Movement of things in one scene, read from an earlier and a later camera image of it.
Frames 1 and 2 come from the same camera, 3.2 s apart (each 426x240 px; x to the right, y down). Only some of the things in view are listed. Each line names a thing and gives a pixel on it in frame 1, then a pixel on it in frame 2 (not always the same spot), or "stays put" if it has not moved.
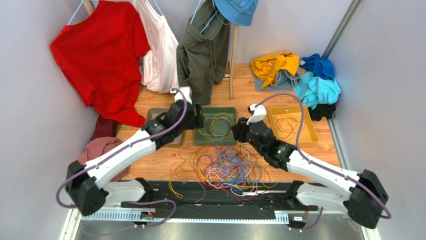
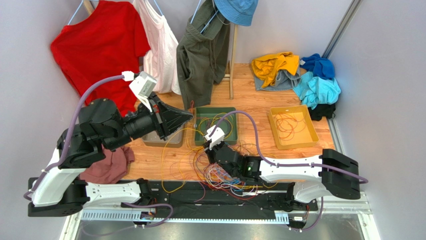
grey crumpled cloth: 283,81 stays put
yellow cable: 178,193 -> 166,138
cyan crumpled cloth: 313,91 stays put
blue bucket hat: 239,12 stays put
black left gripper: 198,121 -> 165,119
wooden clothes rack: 226,77 stays put
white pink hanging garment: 158,68 stays put
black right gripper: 245,131 -> 217,154
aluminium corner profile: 342,28 stays put
